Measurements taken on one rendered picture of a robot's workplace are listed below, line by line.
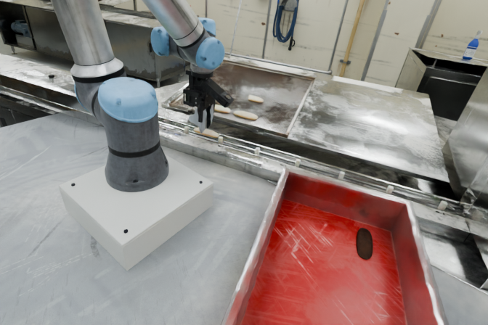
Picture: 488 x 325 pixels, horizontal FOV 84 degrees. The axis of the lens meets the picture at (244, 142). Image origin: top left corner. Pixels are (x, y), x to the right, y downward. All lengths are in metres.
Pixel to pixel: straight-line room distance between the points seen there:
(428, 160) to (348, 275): 0.55
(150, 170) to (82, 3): 0.37
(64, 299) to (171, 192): 0.27
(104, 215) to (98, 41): 0.37
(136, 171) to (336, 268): 0.50
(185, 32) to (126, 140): 0.27
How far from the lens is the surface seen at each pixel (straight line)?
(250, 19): 4.78
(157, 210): 0.63
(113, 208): 0.66
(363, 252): 0.73
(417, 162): 1.05
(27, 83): 1.41
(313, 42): 4.54
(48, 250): 0.74
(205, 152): 0.90
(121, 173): 0.68
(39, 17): 5.07
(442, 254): 0.86
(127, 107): 0.60
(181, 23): 0.64
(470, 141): 1.04
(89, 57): 0.71
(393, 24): 4.18
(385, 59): 4.24
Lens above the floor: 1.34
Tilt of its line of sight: 30 degrees down
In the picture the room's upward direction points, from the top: 6 degrees clockwise
